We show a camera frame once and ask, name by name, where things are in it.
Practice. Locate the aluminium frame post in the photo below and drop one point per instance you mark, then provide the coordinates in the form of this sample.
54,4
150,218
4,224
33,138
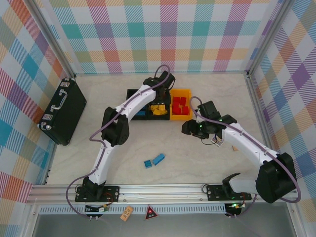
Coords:
54,37
268,37

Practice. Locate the long blue lego brick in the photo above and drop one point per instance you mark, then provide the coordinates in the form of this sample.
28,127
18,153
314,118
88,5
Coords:
158,159
141,113

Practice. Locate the red lego brick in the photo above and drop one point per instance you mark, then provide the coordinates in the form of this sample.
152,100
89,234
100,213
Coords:
185,111
176,100
176,109
183,100

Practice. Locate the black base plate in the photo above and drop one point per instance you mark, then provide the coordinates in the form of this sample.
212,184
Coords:
213,192
112,193

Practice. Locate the aluminium rear bar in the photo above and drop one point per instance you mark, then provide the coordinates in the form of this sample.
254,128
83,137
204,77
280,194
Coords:
197,73

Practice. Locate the yellow white power connector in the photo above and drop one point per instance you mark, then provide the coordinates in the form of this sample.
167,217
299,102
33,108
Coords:
237,206
103,209

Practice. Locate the wooden tag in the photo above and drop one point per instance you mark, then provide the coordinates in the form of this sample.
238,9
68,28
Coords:
126,214

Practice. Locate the red black triangle badge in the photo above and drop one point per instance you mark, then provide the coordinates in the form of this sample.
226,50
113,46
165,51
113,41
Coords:
150,213

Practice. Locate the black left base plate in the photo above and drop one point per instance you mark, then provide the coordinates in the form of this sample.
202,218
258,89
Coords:
112,193

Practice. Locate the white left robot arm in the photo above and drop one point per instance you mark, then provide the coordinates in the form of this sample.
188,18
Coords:
138,101

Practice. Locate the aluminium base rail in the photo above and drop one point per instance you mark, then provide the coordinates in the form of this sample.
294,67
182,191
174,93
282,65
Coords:
160,193

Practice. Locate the small picture card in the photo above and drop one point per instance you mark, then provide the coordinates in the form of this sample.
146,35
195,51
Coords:
217,142

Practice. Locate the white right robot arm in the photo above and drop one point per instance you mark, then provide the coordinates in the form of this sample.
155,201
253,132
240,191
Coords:
242,140

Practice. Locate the black carrying case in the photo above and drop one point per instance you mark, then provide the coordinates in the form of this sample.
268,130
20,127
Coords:
64,111

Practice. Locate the black two-compartment bin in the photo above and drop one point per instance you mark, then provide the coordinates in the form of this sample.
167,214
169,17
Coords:
158,118

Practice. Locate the yellow plastic bin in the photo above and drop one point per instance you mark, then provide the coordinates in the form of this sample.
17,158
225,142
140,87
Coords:
181,118

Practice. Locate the long yellow lego brick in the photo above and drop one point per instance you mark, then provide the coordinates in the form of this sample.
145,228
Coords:
166,111
154,107

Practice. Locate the aluminium side rail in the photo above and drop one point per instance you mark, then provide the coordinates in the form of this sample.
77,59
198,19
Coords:
48,170
258,106

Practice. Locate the small blue lego brick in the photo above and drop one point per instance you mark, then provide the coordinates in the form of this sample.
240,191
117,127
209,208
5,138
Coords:
148,164

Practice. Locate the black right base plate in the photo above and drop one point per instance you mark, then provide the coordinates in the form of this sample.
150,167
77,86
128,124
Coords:
213,192

